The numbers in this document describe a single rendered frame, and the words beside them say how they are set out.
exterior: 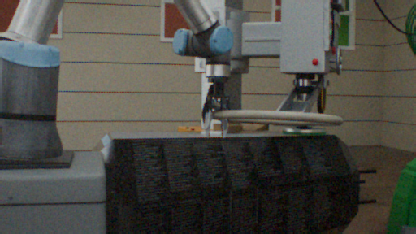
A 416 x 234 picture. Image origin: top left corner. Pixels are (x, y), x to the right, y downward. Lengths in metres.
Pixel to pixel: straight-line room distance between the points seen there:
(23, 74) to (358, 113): 8.76
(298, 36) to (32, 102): 1.49
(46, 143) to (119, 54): 7.12
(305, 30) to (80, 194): 1.57
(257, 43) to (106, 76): 5.44
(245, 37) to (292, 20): 0.73
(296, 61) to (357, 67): 7.28
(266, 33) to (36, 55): 2.06
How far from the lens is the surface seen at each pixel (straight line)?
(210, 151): 2.07
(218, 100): 1.64
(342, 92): 9.40
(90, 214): 1.04
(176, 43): 1.61
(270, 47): 3.00
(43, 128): 1.16
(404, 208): 3.37
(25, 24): 1.35
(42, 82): 1.15
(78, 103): 8.21
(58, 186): 1.03
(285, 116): 1.52
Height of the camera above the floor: 1.03
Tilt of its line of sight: 3 degrees down
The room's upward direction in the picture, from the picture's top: 1 degrees clockwise
